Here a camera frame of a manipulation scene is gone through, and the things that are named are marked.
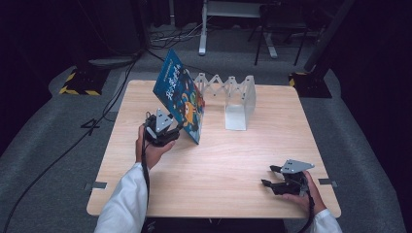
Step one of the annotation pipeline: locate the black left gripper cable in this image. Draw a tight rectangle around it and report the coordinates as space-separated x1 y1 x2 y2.
140 111 152 210

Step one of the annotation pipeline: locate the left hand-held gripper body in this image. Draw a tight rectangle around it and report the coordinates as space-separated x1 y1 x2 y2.
144 108 181 148

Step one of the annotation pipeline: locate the white expandable metal book rack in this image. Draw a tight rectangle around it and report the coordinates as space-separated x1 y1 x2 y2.
192 72 258 132

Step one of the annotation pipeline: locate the black metal stand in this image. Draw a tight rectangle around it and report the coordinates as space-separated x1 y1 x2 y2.
247 2 309 67

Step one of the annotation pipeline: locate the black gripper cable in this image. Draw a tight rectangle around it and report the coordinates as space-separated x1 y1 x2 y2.
140 111 152 210
295 185 317 233

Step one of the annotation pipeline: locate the dark slanted metal pole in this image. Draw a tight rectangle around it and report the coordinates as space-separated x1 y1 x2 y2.
303 0 357 74

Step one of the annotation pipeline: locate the grey tape strip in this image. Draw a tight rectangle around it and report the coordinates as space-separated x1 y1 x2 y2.
317 178 338 188
83 181 108 191

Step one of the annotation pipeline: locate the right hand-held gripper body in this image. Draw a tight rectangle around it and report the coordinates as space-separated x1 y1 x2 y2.
271 158 316 197

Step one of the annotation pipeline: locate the blue illustrated children's book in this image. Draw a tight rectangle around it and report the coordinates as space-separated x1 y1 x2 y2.
152 48 206 146

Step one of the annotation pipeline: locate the person's right hand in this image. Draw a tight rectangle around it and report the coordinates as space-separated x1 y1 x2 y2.
281 170 327 216

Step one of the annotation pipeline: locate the black yellow striped stand base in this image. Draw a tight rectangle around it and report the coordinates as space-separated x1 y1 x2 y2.
58 67 111 97
288 71 333 99

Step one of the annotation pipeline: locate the white desk frame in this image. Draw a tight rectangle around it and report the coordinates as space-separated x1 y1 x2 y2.
197 0 279 60

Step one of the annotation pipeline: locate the bundle of floor cables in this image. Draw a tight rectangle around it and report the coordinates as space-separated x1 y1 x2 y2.
149 22 206 50

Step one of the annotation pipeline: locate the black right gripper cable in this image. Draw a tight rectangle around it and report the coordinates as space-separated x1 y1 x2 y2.
295 185 317 233

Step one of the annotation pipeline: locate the long black floor cable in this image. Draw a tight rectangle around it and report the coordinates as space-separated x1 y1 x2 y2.
0 51 144 233

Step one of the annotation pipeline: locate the person's left hand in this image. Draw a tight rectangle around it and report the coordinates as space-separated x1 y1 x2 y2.
135 124 176 171

